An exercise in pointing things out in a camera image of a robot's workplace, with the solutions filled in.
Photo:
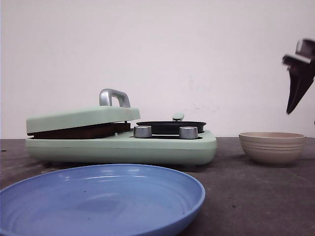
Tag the mint green breakfast maker base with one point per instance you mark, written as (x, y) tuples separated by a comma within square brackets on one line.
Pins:
[(125, 148)]

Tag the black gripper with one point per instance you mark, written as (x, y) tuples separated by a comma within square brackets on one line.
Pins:
[(301, 73)]

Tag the silver control knob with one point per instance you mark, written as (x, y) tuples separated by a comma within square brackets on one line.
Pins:
[(188, 132), (142, 131)]

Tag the black frying pan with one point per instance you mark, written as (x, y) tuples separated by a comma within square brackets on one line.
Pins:
[(172, 127)]

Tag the silver left control knob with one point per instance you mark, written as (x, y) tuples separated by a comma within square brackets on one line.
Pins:
[(142, 131)]

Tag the beige ribbed bowl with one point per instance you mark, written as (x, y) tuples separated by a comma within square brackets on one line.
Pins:
[(272, 148)]

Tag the mint green sandwich maker lid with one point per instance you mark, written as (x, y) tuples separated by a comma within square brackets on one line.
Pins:
[(114, 106)]

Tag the blue plate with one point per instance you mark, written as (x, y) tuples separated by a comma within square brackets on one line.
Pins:
[(102, 200)]

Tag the silver right control knob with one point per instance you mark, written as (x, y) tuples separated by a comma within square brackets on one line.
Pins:
[(188, 132)]

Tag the white bread slice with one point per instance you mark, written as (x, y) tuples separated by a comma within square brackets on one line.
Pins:
[(84, 132), (122, 127)]

